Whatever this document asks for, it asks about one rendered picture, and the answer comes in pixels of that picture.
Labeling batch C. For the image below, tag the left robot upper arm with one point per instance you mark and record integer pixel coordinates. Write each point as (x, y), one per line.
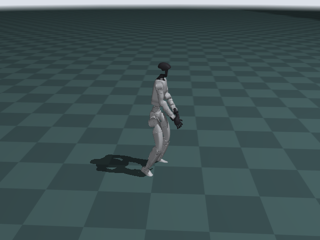
(167, 95)

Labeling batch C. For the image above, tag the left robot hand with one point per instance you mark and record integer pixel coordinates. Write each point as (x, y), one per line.
(176, 113)

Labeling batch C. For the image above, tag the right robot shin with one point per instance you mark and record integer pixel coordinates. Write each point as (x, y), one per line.
(153, 156)

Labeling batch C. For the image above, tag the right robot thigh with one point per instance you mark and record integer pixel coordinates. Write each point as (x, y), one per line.
(157, 132)

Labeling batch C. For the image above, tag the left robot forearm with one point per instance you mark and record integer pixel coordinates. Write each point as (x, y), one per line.
(171, 104)

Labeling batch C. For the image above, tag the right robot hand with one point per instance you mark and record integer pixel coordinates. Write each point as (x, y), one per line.
(177, 122)

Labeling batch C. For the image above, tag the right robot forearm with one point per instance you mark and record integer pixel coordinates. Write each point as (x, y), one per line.
(167, 110)

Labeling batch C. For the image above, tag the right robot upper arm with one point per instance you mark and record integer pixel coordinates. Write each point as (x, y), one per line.
(160, 93)

